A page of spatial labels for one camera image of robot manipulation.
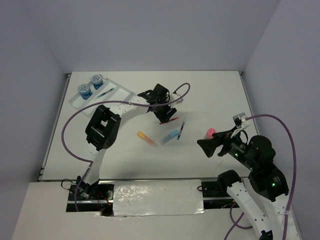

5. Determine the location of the orange highlighter marker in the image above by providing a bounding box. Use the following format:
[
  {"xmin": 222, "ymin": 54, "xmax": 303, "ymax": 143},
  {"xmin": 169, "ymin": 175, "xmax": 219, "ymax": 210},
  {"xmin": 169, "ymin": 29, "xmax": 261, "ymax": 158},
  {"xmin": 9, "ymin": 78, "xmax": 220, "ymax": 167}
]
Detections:
[{"xmin": 137, "ymin": 131, "xmax": 157, "ymax": 147}]

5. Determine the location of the pink capped bottle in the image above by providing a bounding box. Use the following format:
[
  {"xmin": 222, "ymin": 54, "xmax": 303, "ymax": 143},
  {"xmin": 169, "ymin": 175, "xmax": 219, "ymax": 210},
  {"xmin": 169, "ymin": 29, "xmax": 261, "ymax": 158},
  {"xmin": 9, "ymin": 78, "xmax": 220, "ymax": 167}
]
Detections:
[{"xmin": 205, "ymin": 128, "xmax": 217, "ymax": 140}]

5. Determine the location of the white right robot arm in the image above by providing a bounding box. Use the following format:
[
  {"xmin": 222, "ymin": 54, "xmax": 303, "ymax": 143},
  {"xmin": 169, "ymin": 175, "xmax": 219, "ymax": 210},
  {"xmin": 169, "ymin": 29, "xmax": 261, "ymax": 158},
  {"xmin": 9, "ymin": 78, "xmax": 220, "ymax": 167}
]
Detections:
[{"xmin": 197, "ymin": 129, "xmax": 301, "ymax": 240}]

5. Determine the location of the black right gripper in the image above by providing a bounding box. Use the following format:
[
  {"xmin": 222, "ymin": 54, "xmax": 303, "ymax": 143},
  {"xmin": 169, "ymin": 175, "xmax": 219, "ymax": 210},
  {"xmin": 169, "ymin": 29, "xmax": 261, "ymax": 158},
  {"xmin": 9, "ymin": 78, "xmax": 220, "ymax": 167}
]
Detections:
[{"xmin": 196, "ymin": 124, "xmax": 257, "ymax": 169}]

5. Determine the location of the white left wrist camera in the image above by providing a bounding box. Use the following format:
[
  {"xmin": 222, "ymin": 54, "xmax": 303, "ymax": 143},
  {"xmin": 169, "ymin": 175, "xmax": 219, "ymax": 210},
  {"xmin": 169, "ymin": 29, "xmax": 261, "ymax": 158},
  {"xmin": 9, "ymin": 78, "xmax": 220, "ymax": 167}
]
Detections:
[{"xmin": 169, "ymin": 93, "xmax": 184, "ymax": 105}]

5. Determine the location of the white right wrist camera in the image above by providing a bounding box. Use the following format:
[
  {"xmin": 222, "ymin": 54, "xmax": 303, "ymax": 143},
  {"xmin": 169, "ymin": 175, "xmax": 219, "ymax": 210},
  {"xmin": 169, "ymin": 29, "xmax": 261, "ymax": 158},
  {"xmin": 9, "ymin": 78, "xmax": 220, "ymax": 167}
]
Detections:
[{"xmin": 231, "ymin": 112, "xmax": 250, "ymax": 138}]

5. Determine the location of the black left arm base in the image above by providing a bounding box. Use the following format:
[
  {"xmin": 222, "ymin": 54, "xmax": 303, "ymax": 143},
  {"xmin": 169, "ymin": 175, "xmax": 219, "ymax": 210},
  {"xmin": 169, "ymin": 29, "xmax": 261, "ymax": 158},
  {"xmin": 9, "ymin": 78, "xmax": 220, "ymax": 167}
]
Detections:
[{"xmin": 60, "ymin": 178, "xmax": 115, "ymax": 217}]

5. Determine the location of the blue highlighter marker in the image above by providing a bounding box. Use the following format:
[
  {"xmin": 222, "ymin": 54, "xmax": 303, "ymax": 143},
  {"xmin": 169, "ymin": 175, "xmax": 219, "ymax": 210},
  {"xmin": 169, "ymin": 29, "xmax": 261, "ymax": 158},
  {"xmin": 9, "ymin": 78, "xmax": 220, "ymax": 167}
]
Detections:
[{"xmin": 160, "ymin": 129, "xmax": 179, "ymax": 146}]

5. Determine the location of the white compartment tray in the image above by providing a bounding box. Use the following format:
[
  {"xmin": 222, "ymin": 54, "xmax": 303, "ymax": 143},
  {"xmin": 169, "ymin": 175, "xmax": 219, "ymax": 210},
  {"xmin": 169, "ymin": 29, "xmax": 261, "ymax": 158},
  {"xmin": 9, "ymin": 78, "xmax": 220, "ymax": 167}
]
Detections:
[{"xmin": 63, "ymin": 75, "xmax": 140, "ymax": 116}]

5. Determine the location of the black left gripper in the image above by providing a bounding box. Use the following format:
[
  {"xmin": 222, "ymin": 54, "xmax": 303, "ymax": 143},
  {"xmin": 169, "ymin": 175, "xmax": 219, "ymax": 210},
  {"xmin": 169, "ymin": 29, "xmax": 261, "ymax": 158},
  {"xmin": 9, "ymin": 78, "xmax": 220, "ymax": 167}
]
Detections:
[{"xmin": 153, "ymin": 96, "xmax": 177, "ymax": 124}]

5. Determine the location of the dark blue gel pen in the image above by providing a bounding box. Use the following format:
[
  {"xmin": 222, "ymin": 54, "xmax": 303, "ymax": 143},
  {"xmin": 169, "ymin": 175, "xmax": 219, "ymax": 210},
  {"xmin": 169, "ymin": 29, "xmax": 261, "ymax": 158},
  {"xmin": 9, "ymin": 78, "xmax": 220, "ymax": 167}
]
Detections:
[{"xmin": 177, "ymin": 121, "xmax": 186, "ymax": 140}]

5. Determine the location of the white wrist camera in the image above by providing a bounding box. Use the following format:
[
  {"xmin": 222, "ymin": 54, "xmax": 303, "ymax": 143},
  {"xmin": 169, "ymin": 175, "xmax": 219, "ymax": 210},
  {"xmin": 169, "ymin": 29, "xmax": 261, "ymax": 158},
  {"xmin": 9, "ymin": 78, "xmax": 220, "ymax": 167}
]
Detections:
[
  {"xmin": 231, "ymin": 112, "xmax": 250, "ymax": 138},
  {"xmin": 169, "ymin": 93, "xmax": 184, "ymax": 105}
]

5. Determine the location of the red ink refill pen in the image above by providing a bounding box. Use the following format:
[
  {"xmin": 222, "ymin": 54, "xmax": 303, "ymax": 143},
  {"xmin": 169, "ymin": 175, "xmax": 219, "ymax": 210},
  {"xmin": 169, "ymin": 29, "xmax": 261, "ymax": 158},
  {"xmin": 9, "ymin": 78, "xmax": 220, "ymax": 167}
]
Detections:
[{"xmin": 159, "ymin": 117, "xmax": 179, "ymax": 125}]

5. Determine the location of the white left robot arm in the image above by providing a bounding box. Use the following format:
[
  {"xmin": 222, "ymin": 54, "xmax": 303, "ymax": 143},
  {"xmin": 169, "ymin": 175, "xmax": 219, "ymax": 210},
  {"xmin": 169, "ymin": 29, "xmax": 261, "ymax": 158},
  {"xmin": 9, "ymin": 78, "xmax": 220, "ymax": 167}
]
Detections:
[{"xmin": 79, "ymin": 84, "xmax": 181, "ymax": 200}]

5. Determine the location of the blue slime jar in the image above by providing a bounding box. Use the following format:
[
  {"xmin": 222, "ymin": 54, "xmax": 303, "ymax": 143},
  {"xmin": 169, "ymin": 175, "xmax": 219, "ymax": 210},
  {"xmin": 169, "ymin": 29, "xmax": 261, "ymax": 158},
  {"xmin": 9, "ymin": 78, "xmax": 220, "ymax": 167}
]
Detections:
[
  {"xmin": 78, "ymin": 84, "xmax": 92, "ymax": 100},
  {"xmin": 90, "ymin": 74, "xmax": 104, "ymax": 90}
]

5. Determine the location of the blue ink refill pen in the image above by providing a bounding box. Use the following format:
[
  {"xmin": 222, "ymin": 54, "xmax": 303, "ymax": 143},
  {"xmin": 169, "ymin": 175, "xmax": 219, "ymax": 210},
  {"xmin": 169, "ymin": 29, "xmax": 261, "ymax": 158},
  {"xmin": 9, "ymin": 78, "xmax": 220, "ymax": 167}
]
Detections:
[{"xmin": 97, "ymin": 88, "xmax": 115, "ymax": 98}]

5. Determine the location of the silver foil cover plate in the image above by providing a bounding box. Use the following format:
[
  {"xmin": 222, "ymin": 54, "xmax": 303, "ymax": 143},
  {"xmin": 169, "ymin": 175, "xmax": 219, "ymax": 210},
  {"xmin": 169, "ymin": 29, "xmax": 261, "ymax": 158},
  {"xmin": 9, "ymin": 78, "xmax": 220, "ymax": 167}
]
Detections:
[{"xmin": 112, "ymin": 179, "xmax": 204, "ymax": 217}]

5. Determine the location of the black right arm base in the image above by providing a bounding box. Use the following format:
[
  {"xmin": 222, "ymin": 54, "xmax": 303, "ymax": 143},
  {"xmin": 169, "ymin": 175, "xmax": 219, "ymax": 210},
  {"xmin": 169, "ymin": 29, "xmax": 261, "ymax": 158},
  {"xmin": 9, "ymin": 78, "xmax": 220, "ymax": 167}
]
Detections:
[{"xmin": 197, "ymin": 180, "xmax": 234, "ymax": 210}]

